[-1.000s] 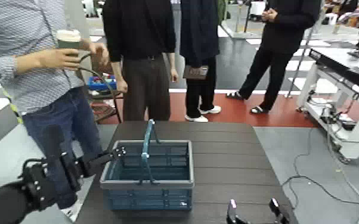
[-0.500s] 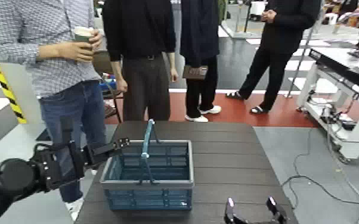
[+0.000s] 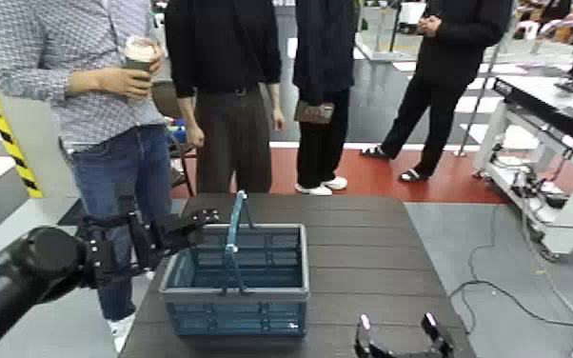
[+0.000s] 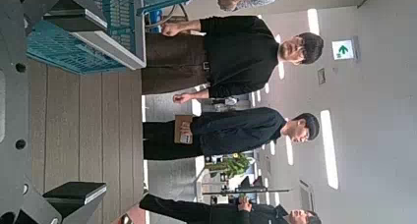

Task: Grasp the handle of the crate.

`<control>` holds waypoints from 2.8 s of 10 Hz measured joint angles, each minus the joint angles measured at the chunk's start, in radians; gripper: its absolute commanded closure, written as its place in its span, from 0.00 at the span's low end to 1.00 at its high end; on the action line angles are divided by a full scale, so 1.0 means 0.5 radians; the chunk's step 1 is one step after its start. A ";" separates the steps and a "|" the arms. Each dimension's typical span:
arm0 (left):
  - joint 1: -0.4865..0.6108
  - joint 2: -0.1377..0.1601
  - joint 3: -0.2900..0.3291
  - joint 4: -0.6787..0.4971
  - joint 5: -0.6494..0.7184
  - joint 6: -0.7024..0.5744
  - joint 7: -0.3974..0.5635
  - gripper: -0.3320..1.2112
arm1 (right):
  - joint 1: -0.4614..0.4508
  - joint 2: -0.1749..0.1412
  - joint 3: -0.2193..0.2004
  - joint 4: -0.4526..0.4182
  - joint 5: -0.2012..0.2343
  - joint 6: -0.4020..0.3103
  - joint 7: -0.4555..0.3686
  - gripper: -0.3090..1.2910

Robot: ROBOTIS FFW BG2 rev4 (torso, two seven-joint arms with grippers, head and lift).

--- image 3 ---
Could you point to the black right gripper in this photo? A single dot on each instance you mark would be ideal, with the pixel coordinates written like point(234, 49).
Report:
point(401, 356)

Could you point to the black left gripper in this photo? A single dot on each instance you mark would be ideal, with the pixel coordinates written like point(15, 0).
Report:
point(126, 247)

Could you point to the teal and grey plastic crate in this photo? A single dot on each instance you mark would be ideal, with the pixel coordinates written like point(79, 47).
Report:
point(236, 307)

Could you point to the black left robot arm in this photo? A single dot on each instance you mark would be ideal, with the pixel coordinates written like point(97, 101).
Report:
point(6, 290)

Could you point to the brown chair with metal legs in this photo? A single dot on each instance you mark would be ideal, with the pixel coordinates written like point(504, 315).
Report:
point(165, 102)

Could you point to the brown notebook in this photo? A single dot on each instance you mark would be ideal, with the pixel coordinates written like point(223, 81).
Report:
point(315, 112)

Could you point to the paper coffee cup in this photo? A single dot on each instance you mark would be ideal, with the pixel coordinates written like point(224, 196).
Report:
point(139, 56)

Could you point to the person black shirt brown trousers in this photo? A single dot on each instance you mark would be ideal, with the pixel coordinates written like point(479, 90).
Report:
point(221, 50)

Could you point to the person patterned shirt blue jeans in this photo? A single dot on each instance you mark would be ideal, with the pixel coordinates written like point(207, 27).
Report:
point(66, 50)

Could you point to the person in dark navy clothes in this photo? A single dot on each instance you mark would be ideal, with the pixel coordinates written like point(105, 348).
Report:
point(324, 50)

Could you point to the grey metal pole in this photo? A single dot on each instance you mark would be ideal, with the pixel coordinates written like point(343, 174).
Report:
point(481, 92)

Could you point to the white workbench with black top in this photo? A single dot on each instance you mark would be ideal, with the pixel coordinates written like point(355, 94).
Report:
point(546, 110)

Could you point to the person in black with sandals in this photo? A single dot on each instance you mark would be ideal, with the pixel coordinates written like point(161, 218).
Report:
point(446, 60)

